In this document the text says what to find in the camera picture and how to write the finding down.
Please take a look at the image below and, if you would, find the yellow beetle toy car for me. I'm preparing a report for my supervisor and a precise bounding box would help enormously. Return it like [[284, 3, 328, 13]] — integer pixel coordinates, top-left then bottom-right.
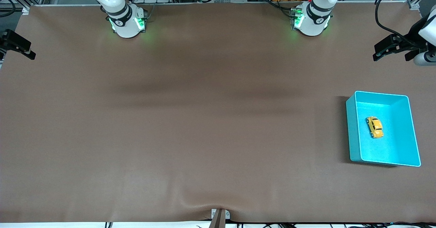
[[366, 116, 384, 139]]

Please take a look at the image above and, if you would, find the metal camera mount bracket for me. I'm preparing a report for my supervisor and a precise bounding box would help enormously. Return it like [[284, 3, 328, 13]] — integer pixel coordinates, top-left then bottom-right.
[[209, 208, 231, 228]]

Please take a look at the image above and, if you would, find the teal plastic bin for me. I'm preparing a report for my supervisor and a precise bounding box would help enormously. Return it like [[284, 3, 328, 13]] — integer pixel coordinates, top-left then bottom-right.
[[345, 91, 422, 167]]

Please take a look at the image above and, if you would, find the brown table mat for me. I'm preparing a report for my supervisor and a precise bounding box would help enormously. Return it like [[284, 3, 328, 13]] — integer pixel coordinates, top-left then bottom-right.
[[0, 2, 436, 223]]

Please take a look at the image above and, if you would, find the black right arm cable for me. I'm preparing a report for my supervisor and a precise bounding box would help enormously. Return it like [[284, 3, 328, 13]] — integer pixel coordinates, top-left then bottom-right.
[[0, 0, 17, 18]]

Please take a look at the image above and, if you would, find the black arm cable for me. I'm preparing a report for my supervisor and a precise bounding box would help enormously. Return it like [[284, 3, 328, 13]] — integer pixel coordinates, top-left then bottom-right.
[[0, 0, 17, 18], [374, 0, 421, 48]]

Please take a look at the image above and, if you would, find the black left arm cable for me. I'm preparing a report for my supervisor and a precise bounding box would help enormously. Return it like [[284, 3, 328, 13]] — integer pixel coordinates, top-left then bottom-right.
[[374, 0, 421, 48]]

